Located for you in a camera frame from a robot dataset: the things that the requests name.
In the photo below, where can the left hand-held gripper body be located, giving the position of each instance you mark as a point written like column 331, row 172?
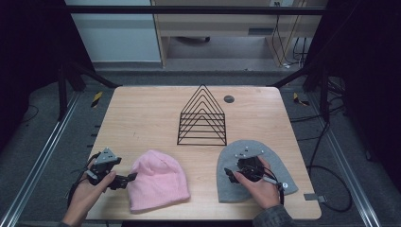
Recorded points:
column 104, row 164

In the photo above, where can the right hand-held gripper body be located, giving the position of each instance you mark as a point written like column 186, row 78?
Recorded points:
column 252, row 167

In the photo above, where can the grey knit beanie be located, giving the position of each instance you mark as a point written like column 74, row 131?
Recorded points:
column 227, row 190

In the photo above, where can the pink knit beanie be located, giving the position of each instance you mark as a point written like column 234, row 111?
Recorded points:
column 157, row 183

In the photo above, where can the person's right hand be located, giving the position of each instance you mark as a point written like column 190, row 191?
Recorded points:
column 265, row 192

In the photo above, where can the person's left hand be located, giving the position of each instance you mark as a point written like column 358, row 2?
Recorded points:
column 85, row 195

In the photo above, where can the yellow black striped tape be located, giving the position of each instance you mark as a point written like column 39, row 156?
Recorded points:
column 96, row 99

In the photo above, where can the grey tape strip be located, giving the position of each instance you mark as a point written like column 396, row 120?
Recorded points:
column 315, row 197

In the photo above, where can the grey round table grommet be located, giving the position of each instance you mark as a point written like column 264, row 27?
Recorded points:
column 229, row 99

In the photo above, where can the black metal stand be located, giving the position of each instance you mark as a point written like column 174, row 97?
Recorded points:
column 62, row 94
column 324, row 94

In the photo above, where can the yellow tool right floor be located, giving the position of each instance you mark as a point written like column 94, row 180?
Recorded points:
column 299, row 100

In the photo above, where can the black curtain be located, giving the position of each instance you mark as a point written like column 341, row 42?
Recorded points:
column 28, row 63
column 372, row 78

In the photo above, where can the white cabinet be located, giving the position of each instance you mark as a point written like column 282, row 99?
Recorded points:
column 116, row 38

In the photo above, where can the light wooden desk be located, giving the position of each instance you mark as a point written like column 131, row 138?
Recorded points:
column 220, row 25

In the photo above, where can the aluminium floor rail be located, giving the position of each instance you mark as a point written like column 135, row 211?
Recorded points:
column 346, row 170
column 41, row 154

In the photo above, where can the black horizontal frame bar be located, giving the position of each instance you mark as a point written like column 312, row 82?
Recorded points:
column 189, row 10

